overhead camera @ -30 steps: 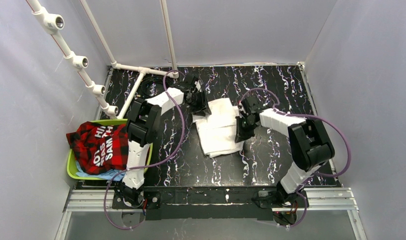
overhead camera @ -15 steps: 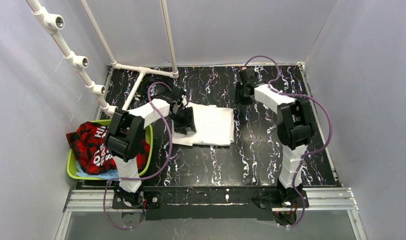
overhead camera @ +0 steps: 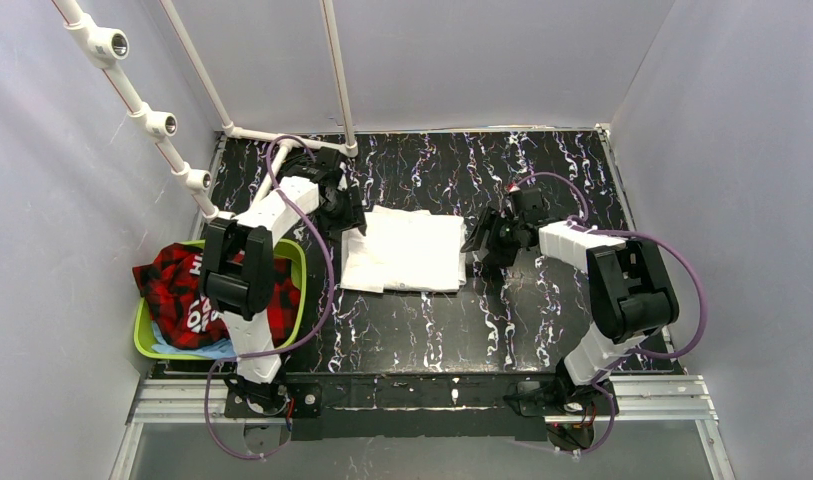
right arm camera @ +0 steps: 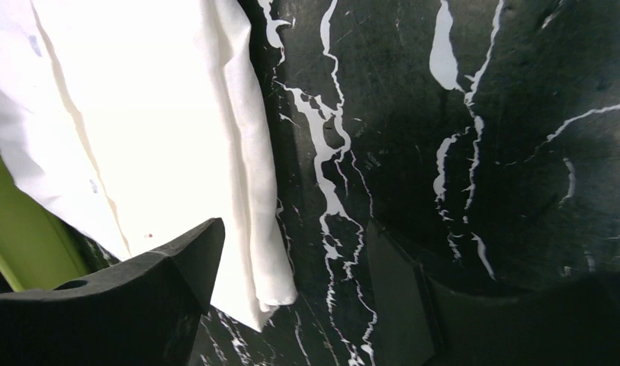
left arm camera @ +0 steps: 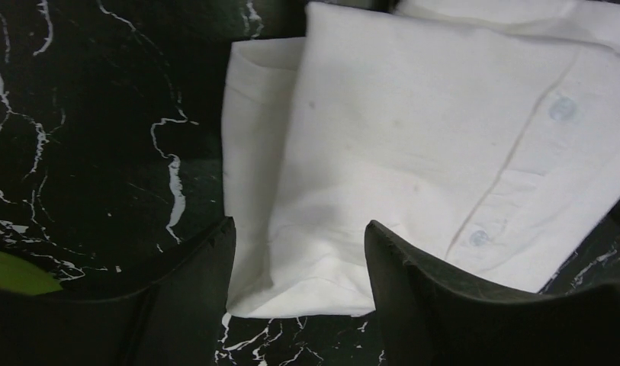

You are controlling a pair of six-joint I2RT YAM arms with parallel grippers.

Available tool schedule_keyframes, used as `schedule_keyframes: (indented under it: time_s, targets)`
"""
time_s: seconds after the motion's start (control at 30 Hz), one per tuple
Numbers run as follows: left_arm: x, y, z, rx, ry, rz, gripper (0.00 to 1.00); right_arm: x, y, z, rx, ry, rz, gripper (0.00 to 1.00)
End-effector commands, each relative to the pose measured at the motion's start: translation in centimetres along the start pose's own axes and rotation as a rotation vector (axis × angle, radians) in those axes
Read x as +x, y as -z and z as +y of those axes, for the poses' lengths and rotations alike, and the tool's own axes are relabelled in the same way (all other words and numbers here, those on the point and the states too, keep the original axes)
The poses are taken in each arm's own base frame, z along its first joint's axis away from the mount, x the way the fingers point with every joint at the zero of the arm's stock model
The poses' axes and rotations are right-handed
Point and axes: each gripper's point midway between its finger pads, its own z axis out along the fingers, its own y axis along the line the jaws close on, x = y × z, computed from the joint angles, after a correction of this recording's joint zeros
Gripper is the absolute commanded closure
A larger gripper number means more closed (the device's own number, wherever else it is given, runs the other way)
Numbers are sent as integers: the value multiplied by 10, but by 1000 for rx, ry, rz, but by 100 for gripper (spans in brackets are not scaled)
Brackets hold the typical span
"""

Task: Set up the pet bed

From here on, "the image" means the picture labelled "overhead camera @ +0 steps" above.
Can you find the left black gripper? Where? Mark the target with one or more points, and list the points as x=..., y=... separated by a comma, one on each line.
x=348, y=208

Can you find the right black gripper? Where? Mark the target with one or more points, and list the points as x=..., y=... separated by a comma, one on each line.
x=488, y=232

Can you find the white cloth sheet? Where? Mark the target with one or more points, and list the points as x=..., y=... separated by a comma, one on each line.
x=408, y=251

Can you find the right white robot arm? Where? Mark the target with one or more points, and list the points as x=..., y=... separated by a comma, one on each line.
x=630, y=296

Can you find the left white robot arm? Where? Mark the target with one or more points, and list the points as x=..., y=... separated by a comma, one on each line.
x=239, y=275

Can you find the red black plaid cloth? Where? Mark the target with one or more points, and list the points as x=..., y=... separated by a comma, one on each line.
x=182, y=319

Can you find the green plastic basket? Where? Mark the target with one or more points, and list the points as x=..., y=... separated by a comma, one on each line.
x=143, y=336

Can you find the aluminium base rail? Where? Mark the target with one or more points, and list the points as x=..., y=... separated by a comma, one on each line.
x=639, y=398

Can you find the white PVC pipe frame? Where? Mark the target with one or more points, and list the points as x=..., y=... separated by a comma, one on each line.
x=159, y=101

